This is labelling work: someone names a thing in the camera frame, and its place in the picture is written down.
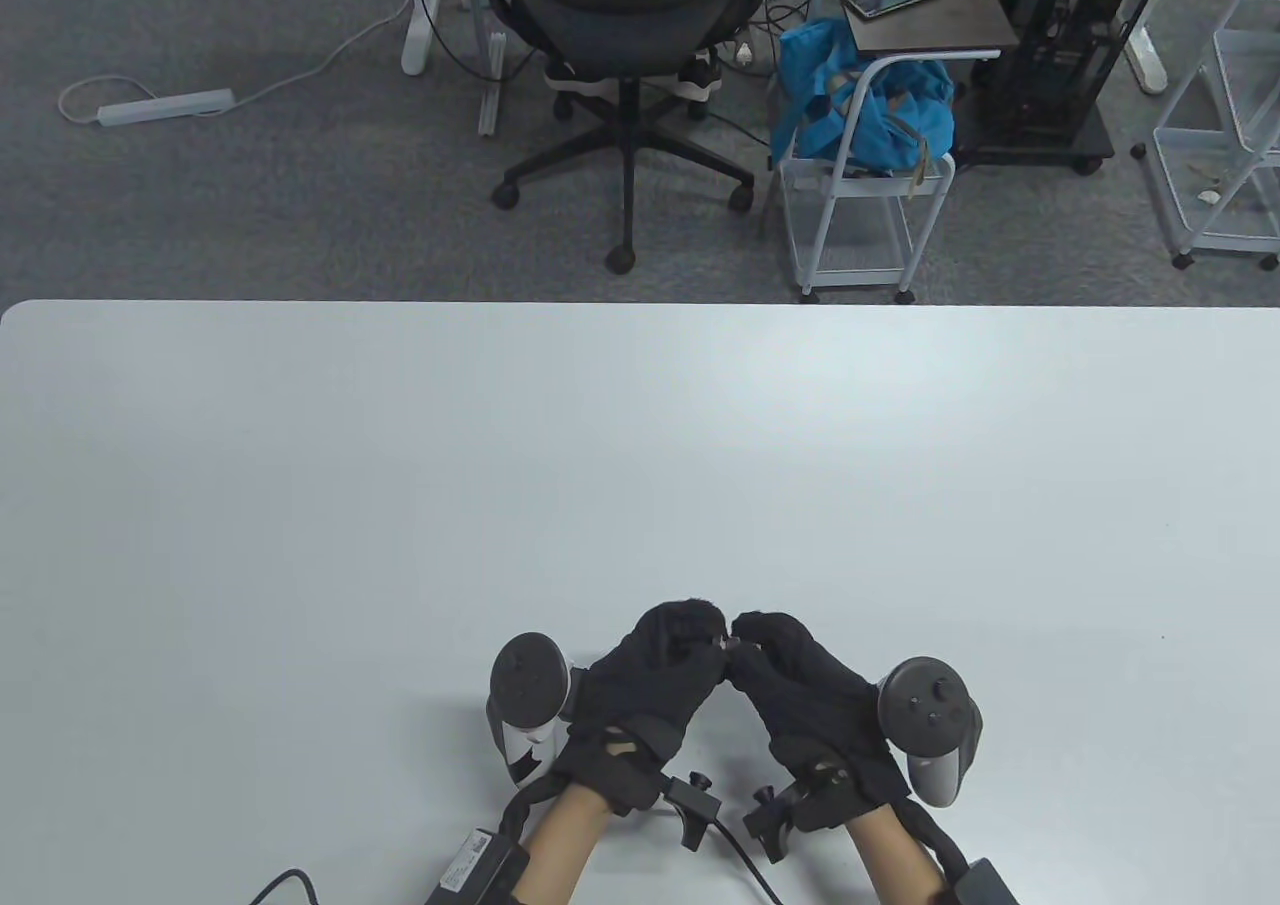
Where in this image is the white desk leg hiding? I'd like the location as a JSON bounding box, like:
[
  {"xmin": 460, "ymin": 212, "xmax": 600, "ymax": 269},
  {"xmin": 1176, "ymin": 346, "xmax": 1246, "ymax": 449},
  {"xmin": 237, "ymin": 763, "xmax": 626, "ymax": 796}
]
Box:
[{"xmin": 400, "ymin": 0, "xmax": 449, "ymax": 78}]

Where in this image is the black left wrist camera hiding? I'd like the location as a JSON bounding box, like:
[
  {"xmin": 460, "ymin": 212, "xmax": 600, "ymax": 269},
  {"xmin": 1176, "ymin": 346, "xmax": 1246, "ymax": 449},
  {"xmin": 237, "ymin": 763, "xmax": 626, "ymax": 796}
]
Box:
[{"xmin": 660, "ymin": 771, "xmax": 723, "ymax": 852}]

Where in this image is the black braided cable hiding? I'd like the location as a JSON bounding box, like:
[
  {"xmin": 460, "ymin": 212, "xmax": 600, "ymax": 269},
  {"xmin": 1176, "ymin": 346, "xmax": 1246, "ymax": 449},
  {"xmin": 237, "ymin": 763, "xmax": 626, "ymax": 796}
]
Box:
[
  {"xmin": 898, "ymin": 797, "xmax": 973, "ymax": 881},
  {"xmin": 500, "ymin": 780, "xmax": 561, "ymax": 846}
]

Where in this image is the person's right forearm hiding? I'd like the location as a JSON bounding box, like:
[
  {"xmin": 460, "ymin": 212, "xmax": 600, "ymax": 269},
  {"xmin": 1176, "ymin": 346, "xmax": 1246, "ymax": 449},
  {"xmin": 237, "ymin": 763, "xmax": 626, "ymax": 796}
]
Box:
[{"xmin": 845, "ymin": 803, "xmax": 947, "ymax": 905}]

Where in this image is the grey left hand controller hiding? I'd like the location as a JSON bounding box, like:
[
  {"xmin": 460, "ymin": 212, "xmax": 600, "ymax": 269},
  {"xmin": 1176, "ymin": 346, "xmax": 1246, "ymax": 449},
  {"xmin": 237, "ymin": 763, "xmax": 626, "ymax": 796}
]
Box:
[{"xmin": 487, "ymin": 632, "xmax": 574, "ymax": 786}]

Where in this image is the white desk foot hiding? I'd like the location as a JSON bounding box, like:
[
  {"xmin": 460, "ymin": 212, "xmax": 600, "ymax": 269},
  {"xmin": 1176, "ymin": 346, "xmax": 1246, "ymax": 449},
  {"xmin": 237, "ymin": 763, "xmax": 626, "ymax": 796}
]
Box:
[{"xmin": 1125, "ymin": 5, "xmax": 1169, "ymax": 96}]

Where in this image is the black left forearm box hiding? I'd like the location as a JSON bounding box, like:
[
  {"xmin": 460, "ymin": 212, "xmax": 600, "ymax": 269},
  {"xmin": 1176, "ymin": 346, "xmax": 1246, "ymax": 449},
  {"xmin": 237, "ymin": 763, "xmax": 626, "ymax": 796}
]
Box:
[{"xmin": 425, "ymin": 825, "xmax": 531, "ymax": 905}]

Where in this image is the person's left forearm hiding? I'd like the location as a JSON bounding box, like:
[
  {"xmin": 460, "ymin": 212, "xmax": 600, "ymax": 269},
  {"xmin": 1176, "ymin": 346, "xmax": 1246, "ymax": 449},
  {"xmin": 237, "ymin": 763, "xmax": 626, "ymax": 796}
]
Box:
[{"xmin": 518, "ymin": 783, "xmax": 613, "ymax": 905}]

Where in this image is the person's left hand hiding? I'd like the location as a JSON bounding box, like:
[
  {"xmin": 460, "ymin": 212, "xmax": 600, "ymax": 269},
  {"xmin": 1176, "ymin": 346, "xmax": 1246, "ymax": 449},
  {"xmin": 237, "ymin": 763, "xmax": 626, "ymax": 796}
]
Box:
[{"xmin": 553, "ymin": 600, "xmax": 729, "ymax": 814}]

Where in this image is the blue bag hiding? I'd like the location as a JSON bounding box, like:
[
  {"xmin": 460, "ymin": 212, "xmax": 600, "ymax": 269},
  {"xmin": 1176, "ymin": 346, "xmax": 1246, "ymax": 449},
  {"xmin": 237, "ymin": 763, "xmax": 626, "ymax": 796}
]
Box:
[{"xmin": 770, "ymin": 17, "xmax": 958, "ymax": 174}]

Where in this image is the white power strip cable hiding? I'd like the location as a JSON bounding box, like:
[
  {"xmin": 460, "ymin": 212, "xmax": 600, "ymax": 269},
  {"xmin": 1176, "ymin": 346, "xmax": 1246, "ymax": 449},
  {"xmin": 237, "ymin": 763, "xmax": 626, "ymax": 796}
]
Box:
[{"xmin": 58, "ymin": 0, "xmax": 416, "ymax": 128}]

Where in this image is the person's right hand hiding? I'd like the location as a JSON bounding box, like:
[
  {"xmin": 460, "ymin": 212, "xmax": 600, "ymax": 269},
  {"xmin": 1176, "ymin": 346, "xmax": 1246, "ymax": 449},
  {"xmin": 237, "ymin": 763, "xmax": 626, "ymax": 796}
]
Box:
[{"xmin": 727, "ymin": 612, "xmax": 913, "ymax": 831}]

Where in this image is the black braided left cable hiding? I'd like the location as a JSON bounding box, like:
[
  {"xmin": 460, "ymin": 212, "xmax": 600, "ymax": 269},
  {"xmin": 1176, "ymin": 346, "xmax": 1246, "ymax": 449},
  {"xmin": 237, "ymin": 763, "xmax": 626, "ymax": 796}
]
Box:
[{"xmin": 500, "ymin": 780, "xmax": 561, "ymax": 846}]

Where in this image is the dark side table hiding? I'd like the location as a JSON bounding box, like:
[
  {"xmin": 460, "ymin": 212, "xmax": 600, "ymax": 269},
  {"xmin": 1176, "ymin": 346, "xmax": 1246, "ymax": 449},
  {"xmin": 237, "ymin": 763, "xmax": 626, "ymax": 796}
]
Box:
[{"xmin": 822, "ymin": 0, "xmax": 1021, "ymax": 61}]

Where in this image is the white rolling shelf cart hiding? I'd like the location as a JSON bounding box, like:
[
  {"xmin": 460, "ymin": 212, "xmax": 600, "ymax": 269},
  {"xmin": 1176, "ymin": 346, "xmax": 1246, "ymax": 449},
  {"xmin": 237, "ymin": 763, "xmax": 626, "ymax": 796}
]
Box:
[{"xmin": 1133, "ymin": 0, "xmax": 1280, "ymax": 271}]

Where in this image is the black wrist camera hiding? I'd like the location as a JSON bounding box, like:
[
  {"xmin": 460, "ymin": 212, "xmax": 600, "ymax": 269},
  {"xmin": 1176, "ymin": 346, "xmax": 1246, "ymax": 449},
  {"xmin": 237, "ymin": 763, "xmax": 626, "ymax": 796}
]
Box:
[
  {"xmin": 660, "ymin": 771, "xmax": 723, "ymax": 852},
  {"xmin": 742, "ymin": 783, "xmax": 801, "ymax": 862}
]

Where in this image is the black braided right cable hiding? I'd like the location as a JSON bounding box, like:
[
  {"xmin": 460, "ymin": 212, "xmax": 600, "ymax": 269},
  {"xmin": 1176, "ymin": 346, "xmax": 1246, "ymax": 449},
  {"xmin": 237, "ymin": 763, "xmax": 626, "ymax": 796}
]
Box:
[{"xmin": 898, "ymin": 797, "xmax": 973, "ymax": 881}]

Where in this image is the white wire cart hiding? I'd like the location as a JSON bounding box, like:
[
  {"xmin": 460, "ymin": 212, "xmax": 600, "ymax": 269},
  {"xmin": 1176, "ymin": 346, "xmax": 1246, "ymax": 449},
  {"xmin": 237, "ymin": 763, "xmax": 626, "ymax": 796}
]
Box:
[{"xmin": 778, "ymin": 50, "xmax": 958, "ymax": 304}]

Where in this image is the black right forearm box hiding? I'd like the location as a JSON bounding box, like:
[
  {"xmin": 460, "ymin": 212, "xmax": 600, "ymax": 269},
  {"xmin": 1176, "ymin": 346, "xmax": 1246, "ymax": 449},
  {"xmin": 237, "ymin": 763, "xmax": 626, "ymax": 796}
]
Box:
[{"xmin": 940, "ymin": 857, "xmax": 1021, "ymax": 905}]

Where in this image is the black computer case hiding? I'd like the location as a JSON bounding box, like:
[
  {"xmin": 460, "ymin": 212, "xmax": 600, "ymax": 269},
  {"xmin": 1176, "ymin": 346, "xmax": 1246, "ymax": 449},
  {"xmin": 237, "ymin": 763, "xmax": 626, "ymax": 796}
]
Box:
[{"xmin": 975, "ymin": 0, "xmax": 1176, "ymax": 143}]

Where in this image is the black wheeled platform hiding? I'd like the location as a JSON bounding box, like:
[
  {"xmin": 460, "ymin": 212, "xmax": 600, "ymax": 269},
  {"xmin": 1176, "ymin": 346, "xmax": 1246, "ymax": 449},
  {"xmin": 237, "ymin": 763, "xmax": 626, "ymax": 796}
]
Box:
[{"xmin": 950, "ymin": 105, "xmax": 1116, "ymax": 176}]

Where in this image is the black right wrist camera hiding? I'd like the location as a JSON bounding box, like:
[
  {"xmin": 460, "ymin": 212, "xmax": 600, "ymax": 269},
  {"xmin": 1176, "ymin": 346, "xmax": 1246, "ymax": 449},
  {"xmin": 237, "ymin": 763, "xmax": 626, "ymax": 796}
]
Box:
[{"xmin": 742, "ymin": 783, "xmax": 801, "ymax": 862}]

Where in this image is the grey hand controller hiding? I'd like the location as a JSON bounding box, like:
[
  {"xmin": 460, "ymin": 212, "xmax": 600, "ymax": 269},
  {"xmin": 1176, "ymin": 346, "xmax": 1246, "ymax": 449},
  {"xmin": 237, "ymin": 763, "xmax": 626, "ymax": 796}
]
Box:
[
  {"xmin": 487, "ymin": 632, "xmax": 574, "ymax": 786},
  {"xmin": 877, "ymin": 657, "xmax": 984, "ymax": 808}
]

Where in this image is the grey right hand controller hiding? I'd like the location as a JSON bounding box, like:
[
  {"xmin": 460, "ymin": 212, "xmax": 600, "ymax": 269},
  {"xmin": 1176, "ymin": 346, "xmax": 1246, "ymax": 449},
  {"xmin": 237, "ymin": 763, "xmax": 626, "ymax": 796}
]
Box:
[{"xmin": 877, "ymin": 657, "xmax": 984, "ymax": 808}]

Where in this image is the black camera cable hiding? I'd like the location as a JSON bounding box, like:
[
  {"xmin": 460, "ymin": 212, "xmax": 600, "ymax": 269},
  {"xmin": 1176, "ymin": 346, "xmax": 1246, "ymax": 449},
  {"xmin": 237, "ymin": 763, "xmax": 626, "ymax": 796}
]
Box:
[{"xmin": 710, "ymin": 817, "xmax": 783, "ymax": 905}]

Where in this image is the white power strip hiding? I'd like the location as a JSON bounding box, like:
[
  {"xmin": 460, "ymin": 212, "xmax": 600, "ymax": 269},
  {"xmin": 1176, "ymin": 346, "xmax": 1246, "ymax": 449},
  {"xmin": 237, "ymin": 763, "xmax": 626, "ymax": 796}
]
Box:
[{"xmin": 97, "ymin": 88, "xmax": 237, "ymax": 129}]

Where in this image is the black mesh office chair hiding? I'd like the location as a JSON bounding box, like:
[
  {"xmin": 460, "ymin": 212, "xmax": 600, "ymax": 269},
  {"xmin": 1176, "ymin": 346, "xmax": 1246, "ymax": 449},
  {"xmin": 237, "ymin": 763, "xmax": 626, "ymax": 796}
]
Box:
[{"xmin": 483, "ymin": 0, "xmax": 773, "ymax": 276}]

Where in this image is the thin black cable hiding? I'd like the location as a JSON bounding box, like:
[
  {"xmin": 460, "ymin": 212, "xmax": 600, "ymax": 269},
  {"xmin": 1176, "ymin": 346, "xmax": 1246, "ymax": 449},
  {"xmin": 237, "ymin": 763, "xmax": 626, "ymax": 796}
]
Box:
[{"xmin": 248, "ymin": 869, "xmax": 323, "ymax": 905}]

